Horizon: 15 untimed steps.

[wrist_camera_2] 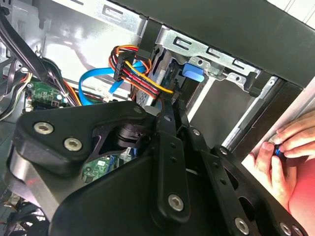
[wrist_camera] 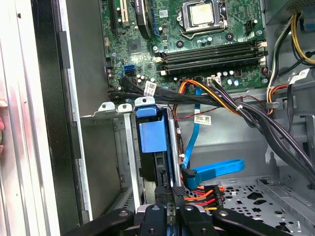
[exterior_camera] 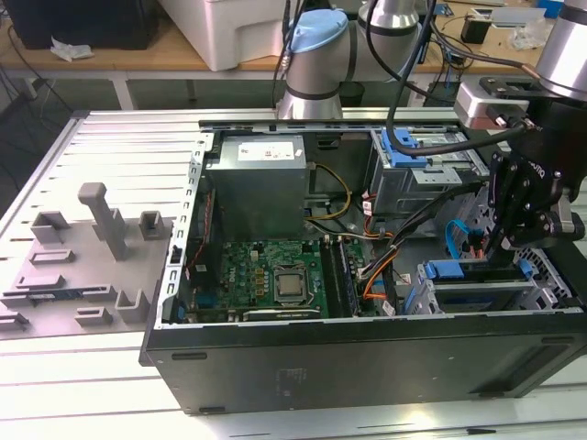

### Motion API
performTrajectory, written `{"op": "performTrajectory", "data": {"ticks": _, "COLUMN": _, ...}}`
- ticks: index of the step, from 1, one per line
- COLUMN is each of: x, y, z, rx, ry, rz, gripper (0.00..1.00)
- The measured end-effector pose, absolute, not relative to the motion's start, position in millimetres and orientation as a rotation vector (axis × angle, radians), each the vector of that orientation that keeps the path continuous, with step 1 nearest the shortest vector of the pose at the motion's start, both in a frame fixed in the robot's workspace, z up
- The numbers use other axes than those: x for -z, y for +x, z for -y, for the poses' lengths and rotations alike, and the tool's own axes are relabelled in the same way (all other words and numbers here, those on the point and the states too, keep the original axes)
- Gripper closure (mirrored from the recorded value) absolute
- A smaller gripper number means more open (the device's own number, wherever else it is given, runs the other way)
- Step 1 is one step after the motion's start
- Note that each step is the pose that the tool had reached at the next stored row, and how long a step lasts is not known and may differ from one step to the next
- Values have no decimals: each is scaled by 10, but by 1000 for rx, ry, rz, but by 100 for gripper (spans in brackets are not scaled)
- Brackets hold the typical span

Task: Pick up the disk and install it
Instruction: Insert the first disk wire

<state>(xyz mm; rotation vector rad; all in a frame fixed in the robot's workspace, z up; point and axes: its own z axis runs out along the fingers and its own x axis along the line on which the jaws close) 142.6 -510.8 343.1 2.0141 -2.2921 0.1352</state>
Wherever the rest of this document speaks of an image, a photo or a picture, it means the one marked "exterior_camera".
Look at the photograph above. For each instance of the grey parts rack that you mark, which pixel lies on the grey parts rack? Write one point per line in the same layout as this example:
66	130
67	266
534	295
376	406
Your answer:
82	266

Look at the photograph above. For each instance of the blue plastic drive bracket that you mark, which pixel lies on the blue plastic drive bracket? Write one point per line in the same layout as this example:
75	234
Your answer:
408	158

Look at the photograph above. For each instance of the blue RAM stick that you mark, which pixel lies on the blue RAM stick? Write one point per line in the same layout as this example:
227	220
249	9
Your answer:
55	296

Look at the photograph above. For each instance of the black waste bin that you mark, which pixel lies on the black waste bin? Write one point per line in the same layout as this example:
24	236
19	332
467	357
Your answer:
353	96

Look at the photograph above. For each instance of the black case fan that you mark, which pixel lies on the black case fan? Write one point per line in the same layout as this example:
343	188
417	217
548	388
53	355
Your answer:
206	238

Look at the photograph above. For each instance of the grey metal drive cage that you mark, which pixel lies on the grey metal drive cage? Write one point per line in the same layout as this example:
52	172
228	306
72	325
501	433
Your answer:
399	188

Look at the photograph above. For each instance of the black PC case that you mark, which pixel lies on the black PC case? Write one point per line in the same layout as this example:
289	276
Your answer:
321	366

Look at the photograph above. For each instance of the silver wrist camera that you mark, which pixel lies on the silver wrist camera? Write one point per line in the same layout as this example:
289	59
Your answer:
472	105

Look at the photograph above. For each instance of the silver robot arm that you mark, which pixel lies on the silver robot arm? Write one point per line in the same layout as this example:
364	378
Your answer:
312	69

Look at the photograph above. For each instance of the silver CPU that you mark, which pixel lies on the silver CPU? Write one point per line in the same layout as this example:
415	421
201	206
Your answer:
290	285

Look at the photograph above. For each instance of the hard disk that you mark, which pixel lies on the hard disk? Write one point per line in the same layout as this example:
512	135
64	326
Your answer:
474	271

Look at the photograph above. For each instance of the wooden desk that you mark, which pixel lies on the wooden desk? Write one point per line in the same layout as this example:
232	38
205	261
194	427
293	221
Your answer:
137	57

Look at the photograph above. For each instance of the grey power supply unit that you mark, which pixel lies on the grey power supply unit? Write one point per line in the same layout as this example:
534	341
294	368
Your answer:
257	201

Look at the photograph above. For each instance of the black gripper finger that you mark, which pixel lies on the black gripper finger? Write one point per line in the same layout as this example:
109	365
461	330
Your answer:
502	192
541	206

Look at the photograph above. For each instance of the small black box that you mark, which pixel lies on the small black box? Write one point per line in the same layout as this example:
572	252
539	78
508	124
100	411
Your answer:
474	29

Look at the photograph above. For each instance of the metal disk bay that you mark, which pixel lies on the metal disk bay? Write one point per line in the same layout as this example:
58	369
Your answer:
424	295

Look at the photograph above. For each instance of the CPU socket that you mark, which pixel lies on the CPU socket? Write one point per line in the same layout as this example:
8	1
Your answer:
292	301

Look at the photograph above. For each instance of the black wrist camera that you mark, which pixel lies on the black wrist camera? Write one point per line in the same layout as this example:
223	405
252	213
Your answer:
566	220

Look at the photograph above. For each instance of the large black box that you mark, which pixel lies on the large black box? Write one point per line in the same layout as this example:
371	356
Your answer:
91	23

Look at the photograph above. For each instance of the white plastic box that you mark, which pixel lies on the white plastic box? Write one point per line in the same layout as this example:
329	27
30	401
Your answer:
238	32

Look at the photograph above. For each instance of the crumpled white tissue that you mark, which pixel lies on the crumpled white tissue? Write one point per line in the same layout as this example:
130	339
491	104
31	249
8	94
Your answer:
69	50

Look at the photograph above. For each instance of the black RAM slot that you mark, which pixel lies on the black RAM slot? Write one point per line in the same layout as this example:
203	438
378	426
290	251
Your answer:
343	276
331	276
349	276
337	276

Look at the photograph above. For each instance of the black graphics card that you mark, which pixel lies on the black graphics card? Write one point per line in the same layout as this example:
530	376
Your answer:
280	315

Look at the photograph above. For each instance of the green motherboard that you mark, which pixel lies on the green motherboard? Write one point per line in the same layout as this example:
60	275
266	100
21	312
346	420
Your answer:
247	256

